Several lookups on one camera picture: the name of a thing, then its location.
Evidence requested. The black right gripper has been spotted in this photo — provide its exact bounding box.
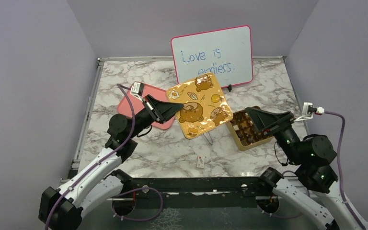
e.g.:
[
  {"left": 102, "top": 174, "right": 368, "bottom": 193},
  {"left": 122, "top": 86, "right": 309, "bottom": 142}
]
[{"left": 245, "top": 106, "right": 303, "bottom": 164}]

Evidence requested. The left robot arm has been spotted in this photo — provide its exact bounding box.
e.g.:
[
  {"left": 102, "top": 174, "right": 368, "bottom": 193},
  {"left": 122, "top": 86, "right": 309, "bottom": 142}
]
[{"left": 38, "top": 95, "right": 184, "bottom": 230}]

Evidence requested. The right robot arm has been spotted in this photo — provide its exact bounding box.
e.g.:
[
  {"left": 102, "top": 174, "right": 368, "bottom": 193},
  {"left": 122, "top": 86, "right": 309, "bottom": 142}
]
[{"left": 245, "top": 103, "right": 368, "bottom": 230}]

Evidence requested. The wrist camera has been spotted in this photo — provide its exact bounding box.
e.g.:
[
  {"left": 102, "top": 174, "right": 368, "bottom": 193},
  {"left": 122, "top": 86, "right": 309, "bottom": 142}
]
[
  {"left": 294, "top": 102, "right": 325, "bottom": 122},
  {"left": 130, "top": 81, "right": 145, "bottom": 100}
]

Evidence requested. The small white red card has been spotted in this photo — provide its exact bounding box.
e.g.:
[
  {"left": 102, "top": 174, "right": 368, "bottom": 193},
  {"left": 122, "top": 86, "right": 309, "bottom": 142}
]
[{"left": 196, "top": 156, "right": 206, "bottom": 169}]

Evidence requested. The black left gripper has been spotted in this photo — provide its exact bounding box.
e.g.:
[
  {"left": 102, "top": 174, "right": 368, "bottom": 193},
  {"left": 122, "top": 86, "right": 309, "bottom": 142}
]
[{"left": 127, "top": 94, "right": 184, "bottom": 139}]

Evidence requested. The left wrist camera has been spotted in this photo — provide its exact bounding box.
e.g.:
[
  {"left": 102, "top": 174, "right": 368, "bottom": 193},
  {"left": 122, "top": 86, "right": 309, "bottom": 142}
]
[{"left": 130, "top": 81, "right": 145, "bottom": 100}]

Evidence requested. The pink plastic tray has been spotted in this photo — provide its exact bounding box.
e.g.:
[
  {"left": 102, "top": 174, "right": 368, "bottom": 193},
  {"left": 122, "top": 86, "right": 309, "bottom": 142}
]
[{"left": 117, "top": 84, "right": 175, "bottom": 130}]

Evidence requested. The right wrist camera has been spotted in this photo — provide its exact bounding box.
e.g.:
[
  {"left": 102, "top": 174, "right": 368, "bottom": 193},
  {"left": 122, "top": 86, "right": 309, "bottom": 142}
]
[{"left": 294, "top": 102, "right": 325, "bottom": 122}]

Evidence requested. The gold chocolate box tray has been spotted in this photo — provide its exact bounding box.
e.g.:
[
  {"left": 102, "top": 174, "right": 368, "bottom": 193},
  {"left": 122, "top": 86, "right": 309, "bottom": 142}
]
[{"left": 226, "top": 110, "right": 273, "bottom": 151}]

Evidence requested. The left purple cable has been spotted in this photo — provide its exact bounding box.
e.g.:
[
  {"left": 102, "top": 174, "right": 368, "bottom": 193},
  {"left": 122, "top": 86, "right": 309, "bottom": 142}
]
[{"left": 44, "top": 83, "right": 164, "bottom": 230}]

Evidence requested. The black metal base rail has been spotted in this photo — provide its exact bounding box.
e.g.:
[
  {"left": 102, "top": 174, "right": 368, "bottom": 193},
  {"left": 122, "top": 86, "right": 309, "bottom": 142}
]
[{"left": 112, "top": 177, "right": 280, "bottom": 213}]

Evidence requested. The silver tin lid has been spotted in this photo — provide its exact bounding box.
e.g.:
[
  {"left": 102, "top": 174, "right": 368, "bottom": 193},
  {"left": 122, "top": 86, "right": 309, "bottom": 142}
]
[{"left": 166, "top": 72, "right": 233, "bottom": 139}]

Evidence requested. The pink framed whiteboard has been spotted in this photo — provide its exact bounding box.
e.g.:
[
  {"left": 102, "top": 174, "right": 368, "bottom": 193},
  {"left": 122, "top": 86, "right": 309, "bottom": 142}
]
[{"left": 170, "top": 25, "right": 254, "bottom": 88}]

